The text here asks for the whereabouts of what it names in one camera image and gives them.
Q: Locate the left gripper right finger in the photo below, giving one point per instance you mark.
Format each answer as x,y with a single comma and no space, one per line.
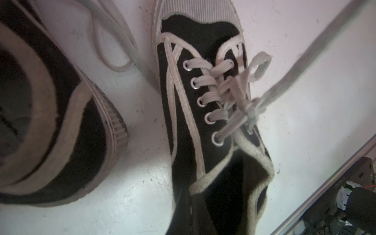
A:
202,222

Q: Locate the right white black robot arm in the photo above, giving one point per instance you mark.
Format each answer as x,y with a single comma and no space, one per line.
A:
359,206

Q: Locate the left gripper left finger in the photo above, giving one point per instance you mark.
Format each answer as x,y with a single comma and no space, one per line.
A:
181,220

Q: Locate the sneaker white shoelace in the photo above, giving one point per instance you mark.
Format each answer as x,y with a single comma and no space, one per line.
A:
247,110

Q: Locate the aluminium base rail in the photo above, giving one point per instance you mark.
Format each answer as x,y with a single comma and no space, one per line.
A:
294,219

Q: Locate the black white sneaker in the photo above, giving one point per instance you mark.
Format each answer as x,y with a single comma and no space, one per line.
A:
198,46
60,135

